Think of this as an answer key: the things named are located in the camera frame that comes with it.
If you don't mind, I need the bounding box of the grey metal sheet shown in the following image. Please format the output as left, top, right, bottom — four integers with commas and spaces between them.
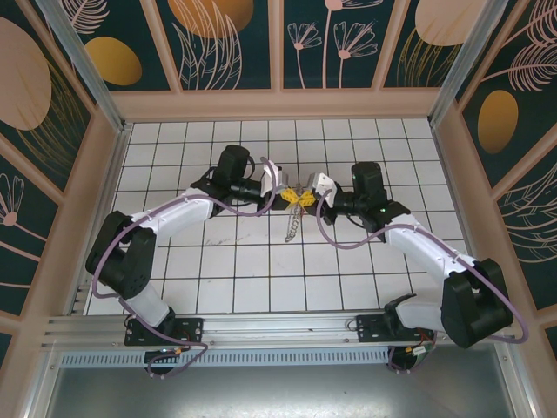
25, 343, 534, 418

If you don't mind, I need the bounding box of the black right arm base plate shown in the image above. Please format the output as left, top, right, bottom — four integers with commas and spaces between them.
355, 312, 436, 345

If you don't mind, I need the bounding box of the slotted grey cable duct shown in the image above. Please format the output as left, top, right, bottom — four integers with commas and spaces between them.
58, 350, 393, 367

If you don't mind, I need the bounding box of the aluminium mounting rail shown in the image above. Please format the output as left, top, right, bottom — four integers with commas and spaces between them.
41, 308, 519, 352

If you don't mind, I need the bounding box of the aluminium side rail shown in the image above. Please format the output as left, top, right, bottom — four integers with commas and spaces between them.
69, 124, 131, 314

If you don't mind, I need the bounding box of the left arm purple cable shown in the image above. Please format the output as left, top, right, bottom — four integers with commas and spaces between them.
91, 156, 282, 380

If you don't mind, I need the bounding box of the aluminium corner post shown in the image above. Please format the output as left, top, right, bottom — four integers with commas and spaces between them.
428, 0, 508, 127
34, 0, 131, 134

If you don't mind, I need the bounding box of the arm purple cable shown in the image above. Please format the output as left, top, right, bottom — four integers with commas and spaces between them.
316, 193, 523, 375
91, 156, 282, 380

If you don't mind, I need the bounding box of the large keyring with small rings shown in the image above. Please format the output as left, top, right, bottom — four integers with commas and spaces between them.
283, 185, 306, 244

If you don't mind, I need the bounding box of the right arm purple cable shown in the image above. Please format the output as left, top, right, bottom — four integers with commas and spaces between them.
316, 193, 523, 375

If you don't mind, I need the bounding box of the green circuit board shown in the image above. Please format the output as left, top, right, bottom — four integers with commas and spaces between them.
408, 343, 436, 361

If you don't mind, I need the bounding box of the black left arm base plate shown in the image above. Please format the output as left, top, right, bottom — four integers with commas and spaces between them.
124, 315, 205, 347

